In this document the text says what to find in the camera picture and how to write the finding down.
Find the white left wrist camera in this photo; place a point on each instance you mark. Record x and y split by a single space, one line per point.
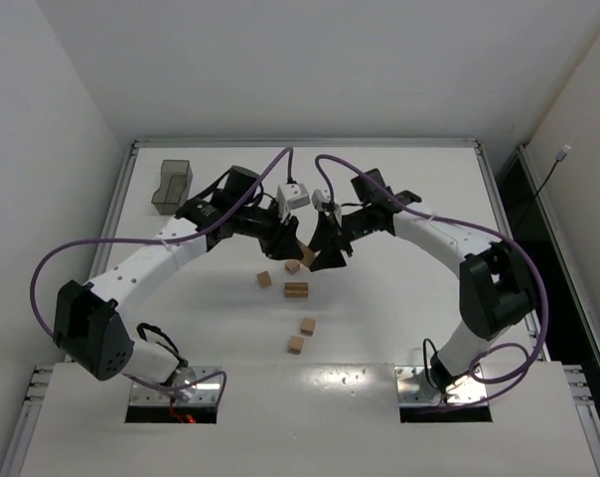
290 197

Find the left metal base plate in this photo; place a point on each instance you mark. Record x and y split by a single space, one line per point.
205 387

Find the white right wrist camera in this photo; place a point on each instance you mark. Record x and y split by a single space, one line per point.
321 200

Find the long wooden block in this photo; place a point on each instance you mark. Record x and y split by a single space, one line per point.
308 255

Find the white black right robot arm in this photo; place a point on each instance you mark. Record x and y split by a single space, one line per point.
496 290

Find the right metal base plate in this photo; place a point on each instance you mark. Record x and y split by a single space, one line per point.
413 389

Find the striped wooden block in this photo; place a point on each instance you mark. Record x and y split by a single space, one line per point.
296 290

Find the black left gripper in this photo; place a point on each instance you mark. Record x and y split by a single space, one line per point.
278 235

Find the small wooden cube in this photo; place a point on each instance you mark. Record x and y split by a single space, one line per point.
263 279
295 345
292 266
308 326

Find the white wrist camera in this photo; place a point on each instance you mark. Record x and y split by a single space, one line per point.
321 200
290 197

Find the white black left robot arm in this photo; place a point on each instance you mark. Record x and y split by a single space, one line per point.
91 318

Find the translucent grey plastic bin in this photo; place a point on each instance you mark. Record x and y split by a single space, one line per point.
175 182

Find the aluminium table frame rail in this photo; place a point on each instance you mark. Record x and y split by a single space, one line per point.
305 142

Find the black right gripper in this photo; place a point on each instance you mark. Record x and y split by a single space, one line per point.
335 236

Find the metal base plate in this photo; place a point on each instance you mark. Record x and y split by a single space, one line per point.
413 389
205 387

